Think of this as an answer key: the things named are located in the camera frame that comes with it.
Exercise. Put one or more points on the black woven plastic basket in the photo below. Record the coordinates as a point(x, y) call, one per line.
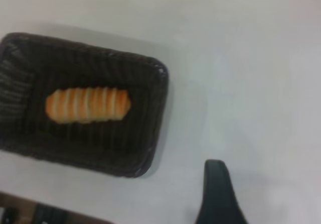
point(75, 146)

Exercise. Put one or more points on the black blurred equipment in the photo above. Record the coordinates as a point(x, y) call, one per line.
point(50, 215)

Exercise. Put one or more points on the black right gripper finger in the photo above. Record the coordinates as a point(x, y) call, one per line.
point(218, 196)

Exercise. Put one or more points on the ridged golden bread roll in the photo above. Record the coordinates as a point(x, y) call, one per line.
point(87, 106)

